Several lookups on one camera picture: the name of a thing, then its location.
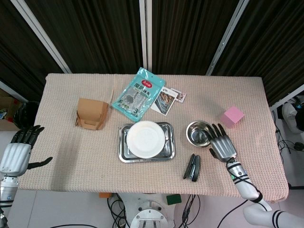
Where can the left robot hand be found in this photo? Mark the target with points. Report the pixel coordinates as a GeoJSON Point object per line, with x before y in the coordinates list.
{"type": "Point", "coordinates": [14, 152]}

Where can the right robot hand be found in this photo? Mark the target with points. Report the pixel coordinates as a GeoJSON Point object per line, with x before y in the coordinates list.
{"type": "Point", "coordinates": [222, 147]}

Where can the metal bowl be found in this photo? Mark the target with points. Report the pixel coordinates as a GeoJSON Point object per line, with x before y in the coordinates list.
{"type": "Point", "coordinates": [198, 134]}

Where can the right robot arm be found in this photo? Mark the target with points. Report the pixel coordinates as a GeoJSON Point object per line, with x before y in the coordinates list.
{"type": "Point", "coordinates": [251, 192]}

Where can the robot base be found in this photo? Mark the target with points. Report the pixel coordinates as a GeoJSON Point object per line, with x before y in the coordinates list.
{"type": "Point", "coordinates": [150, 213]}

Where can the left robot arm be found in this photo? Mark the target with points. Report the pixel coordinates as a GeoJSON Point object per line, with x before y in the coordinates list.
{"type": "Point", "coordinates": [7, 190]}

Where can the white plate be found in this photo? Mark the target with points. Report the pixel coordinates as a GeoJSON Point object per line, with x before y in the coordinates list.
{"type": "Point", "coordinates": [145, 139]}

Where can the pink cube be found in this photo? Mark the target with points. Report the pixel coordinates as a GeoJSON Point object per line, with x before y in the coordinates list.
{"type": "Point", "coordinates": [232, 116]}

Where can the black stapler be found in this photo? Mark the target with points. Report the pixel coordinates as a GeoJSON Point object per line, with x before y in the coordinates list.
{"type": "Point", "coordinates": [192, 168]}

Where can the cardboard box with items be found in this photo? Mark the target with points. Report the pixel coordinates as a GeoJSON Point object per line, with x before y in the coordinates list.
{"type": "Point", "coordinates": [7, 109]}

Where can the metal tray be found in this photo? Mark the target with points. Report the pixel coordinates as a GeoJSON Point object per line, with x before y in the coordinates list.
{"type": "Point", "coordinates": [169, 142]}

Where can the small playing card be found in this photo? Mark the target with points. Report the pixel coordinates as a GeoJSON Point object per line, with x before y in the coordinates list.
{"type": "Point", "coordinates": [181, 96]}

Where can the beige tablecloth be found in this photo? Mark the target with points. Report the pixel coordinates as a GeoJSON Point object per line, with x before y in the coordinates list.
{"type": "Point", "coordinates": [83, 154]}

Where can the green block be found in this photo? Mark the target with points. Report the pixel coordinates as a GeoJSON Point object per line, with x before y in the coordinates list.
{"type": "Point", "coordinates": [173, 199]}

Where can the photo card with food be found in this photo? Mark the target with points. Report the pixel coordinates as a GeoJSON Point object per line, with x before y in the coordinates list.
{"type": "Point", "coordinates": [164, 102]}

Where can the brown cardboard box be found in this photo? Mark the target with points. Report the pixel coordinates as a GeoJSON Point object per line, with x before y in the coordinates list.
{"type": "Point", "coordinates": [91, 114]}

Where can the teal packaged pouch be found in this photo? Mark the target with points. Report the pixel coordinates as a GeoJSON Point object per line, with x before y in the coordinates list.
{"type": "Point", "coordinates": [137, 95]}

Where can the orange block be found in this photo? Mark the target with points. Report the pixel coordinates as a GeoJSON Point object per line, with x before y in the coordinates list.
{"type": "Point", "coordinates": [104, 195]}

